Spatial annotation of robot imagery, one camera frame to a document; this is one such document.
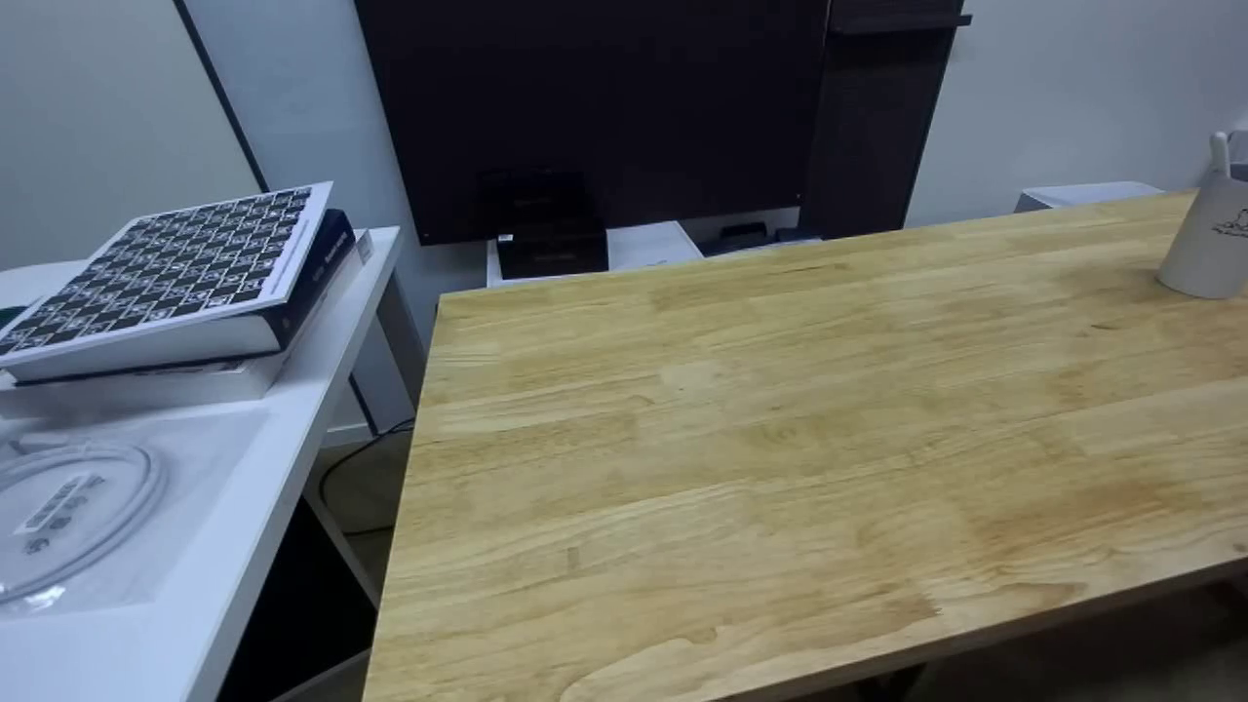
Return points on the dark tall cabinet panel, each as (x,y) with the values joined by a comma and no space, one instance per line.
(880,117)

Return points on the white side table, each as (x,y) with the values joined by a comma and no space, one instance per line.
(208,519)

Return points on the white ceramic mug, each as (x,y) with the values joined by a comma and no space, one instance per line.
(1211,241)

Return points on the white box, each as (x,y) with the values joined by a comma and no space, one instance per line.
(1084,197)

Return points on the white low shelf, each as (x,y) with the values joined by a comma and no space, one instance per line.
(648,242)

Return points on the large black monitor screen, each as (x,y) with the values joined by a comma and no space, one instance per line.
(586,102)

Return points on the checkered calibration board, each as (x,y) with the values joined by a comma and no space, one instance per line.
(169,280)

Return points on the black monitor stand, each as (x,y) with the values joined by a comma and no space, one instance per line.
(552,226)

